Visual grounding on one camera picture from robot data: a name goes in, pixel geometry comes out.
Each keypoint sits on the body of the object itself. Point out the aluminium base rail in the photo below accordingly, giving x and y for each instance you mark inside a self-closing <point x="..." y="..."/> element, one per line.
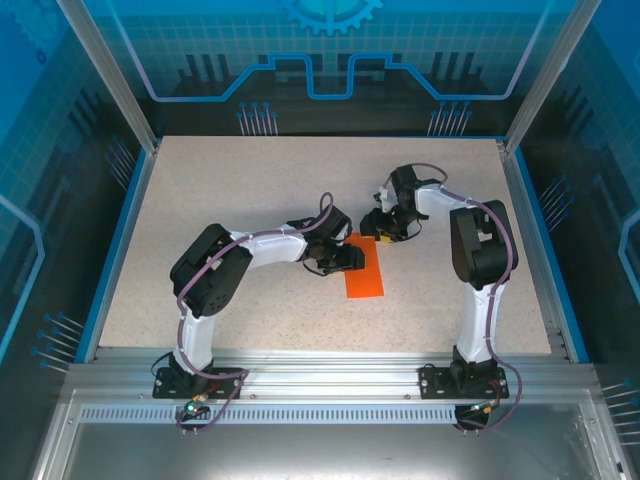
<point x="325" y="380"/>

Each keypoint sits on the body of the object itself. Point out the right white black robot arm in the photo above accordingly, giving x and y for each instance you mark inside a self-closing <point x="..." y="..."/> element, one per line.
<point x="480" y="255"/>

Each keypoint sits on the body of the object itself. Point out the blue table edge strip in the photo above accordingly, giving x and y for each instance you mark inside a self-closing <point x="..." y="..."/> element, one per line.
<point x="119" y="255"/>

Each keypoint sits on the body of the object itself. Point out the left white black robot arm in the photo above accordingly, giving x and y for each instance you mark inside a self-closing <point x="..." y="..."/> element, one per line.
<point x="210" y="285"/>

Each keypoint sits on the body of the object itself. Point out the aluminium frame post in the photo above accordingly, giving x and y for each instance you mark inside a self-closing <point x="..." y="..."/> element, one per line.
<point x="545" y="75"/>
<point x="115" y="80"/>

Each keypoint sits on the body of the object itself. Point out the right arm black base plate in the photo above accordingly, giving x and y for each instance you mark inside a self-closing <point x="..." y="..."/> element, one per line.
<point x="431" y="385"/>

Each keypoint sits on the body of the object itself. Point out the steel sheet panel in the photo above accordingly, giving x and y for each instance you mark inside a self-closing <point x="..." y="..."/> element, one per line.
<point x="320" y="452"/>

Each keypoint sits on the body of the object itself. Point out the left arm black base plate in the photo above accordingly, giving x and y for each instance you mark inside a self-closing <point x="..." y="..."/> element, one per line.
<point x="165" y="387"/>

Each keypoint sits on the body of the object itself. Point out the orange paper sheet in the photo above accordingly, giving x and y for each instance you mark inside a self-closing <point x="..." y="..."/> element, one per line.
<point x="365" y="285"/>

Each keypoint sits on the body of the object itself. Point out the aluminium side rail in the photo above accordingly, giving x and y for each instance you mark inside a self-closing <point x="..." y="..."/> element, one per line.
<point x="556" y="340"/>

